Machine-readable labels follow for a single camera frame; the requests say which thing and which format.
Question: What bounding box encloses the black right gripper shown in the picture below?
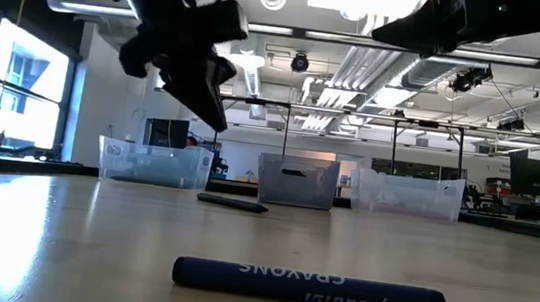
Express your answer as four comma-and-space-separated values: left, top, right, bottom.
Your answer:
369, 0, 483, 64

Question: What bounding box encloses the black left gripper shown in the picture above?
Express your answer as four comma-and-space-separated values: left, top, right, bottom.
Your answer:
111, 9, 243, 135

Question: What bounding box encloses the blue Madisi crayon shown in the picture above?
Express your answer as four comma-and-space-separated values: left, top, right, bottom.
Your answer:
170, 255, 450, 302

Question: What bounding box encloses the black ceiling spotlight cluster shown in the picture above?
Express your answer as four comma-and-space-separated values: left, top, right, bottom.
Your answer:
495, 116, 527, 134
448, 63, 495, 98

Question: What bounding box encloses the clear plastic bin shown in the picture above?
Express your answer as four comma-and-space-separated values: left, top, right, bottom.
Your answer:
93, 134, 215, 193
346, 166, 467, 224

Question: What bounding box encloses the long ceiling light bar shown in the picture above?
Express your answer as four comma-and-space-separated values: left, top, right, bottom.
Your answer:
45, 0, 540, 69

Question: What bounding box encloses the black pen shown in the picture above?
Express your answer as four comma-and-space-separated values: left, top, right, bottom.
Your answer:
195, 191, 271, 215

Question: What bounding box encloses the grey translucent plastic bin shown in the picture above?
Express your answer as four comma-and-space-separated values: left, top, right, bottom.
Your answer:
253, 151, 342, 212

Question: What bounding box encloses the bright window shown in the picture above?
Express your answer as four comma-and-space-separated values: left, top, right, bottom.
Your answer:
0, 16, 76, 155

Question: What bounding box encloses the red case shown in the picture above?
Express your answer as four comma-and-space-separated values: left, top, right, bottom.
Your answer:
484, 176, 514, 199

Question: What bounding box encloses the black monitor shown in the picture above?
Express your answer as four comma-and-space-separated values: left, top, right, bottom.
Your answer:
505, 154, 540, 197

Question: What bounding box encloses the silver air duct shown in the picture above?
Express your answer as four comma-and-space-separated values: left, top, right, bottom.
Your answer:
399, 51, 487, 97

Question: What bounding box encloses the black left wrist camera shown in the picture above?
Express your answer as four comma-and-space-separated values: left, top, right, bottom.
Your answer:
195, 0, 254, 47

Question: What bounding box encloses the black metal rig frame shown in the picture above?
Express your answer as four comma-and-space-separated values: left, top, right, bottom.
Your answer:
210, 93, 469, 183

